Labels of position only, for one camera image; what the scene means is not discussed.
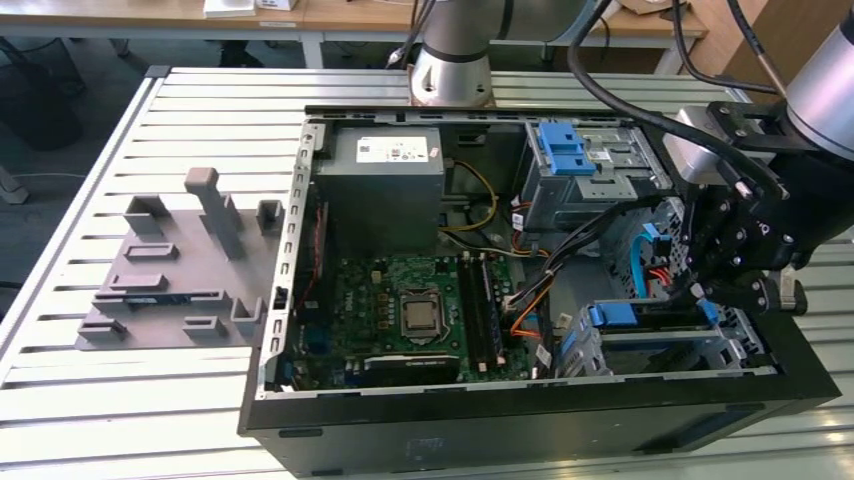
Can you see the green motherboard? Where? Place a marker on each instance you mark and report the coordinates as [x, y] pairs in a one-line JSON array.
[[374, 300]]

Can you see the grey disk bay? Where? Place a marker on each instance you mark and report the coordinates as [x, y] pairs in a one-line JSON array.
[[668, 339]]

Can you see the grey optical drive cage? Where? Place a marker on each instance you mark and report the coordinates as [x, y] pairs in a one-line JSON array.
[[568, 200]]

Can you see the green RAM stick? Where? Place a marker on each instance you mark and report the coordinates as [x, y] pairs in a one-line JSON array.
[[161, 300]]

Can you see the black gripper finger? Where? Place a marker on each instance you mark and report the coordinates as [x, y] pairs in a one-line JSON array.
[[701, 240], [741, 250]]

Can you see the wooden desk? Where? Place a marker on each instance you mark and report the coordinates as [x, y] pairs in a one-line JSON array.
[[348, 19]]

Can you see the grey parts rack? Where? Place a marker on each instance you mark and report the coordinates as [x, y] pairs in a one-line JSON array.
[[201, 280]]

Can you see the brown cardboard piece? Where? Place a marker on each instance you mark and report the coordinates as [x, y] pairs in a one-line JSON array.
[[641, 6]]

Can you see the hard disk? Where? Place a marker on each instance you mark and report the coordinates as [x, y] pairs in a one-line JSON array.
[[614, 315]]

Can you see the small white box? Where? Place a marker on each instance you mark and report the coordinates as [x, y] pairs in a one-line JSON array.
[[277, 4]]

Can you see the black PC case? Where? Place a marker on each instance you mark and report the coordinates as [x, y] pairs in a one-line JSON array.
[[468, 425]]

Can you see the grey camera bracket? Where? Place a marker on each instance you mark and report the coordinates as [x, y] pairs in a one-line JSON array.
[[795, 295]]

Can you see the wooden cabinet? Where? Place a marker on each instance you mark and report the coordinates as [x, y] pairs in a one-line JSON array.
[[708, 50]]

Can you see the black mesh bin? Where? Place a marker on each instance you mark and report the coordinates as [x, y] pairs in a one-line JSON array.
[[41, 100]]

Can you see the silver CPU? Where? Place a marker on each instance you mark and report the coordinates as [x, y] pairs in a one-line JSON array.
[[420, 315]]

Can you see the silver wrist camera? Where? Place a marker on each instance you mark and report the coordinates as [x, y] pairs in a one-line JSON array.
[[695, 150]]

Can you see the black RAM stick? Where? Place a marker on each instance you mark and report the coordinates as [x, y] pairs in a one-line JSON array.
[[470, 310]]

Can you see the black graphics card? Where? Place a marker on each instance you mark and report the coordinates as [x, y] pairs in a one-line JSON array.
[[414, 367]]

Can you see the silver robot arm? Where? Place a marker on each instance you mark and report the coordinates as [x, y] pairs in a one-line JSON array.
[[454, 75]]

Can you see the grey power supply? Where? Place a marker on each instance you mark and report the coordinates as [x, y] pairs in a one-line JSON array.
[[381, 210]]

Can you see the blue drive latch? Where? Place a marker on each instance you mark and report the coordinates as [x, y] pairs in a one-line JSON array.
[[564, 150]]

